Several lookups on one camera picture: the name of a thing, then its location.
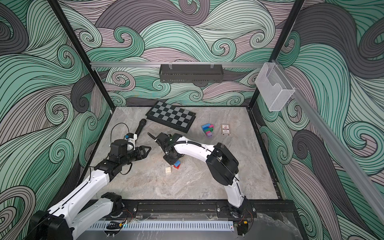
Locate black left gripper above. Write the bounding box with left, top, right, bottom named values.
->
left=119, top=145, right=151, bottom=167

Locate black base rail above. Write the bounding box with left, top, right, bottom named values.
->
left=122, top=200, right=296, bottom=220

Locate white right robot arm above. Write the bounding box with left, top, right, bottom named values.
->
left=156, top=133, right=247, bottom=219

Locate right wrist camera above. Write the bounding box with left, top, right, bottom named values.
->
left=156, top=133, right=175, bottom=154

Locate black microphone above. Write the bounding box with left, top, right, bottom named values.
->
left=135, top=119, right=147, bottom=136

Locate playing card box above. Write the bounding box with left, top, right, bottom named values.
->
left=221, top=124, right=231, bottom=136

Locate white slotted cable duct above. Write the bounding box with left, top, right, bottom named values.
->
left=88, top=221, right=235, bottom=232

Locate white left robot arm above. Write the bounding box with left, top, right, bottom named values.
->
left=25, top=146, right=151, bottom=240

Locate black wall tray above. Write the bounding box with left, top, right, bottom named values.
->
left=159, top=64, right=224, bottom=85

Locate clear plastic wall bin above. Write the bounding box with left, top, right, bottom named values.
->
left=255, top=62, right=295, bottom=112

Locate black green chessboard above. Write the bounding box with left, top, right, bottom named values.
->
left=146, top=101, right=196, bottom=133

